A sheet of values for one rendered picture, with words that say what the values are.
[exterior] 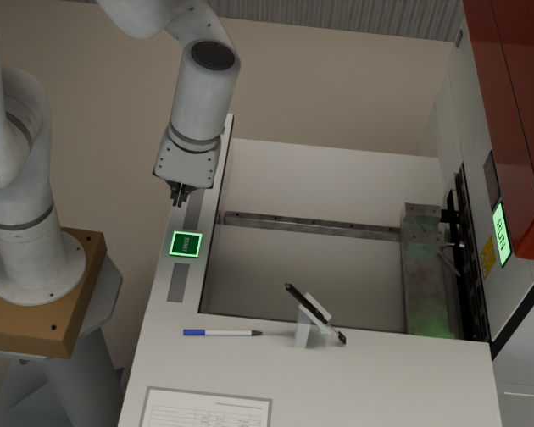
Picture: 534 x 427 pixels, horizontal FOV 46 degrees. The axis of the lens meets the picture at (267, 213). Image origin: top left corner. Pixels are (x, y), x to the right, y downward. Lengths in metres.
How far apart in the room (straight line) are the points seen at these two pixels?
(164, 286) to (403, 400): 0.47
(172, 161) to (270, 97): 2.04
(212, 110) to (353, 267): 0.62
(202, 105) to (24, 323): 0.59
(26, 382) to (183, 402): 1.21
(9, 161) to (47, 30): 2.59
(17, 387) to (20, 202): 1.18
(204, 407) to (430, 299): 0.53
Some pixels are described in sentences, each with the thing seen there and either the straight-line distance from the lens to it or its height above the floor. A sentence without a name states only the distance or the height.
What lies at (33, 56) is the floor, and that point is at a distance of 3.40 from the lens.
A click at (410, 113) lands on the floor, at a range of 3.08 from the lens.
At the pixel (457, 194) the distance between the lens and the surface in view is 1.44.
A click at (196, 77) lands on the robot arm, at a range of 0.88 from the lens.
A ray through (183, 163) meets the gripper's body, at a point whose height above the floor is 1.22.
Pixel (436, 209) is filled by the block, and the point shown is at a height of 0.91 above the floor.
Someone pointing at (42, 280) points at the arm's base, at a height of 0.93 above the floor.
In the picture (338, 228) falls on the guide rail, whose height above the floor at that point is 0.85.
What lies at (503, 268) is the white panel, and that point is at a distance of 1.17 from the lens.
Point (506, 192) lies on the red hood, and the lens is 1.04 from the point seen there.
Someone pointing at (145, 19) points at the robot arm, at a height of 1.50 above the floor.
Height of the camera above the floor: 1.96
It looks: 51 degrees down
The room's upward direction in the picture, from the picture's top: 4 degrees clockwise
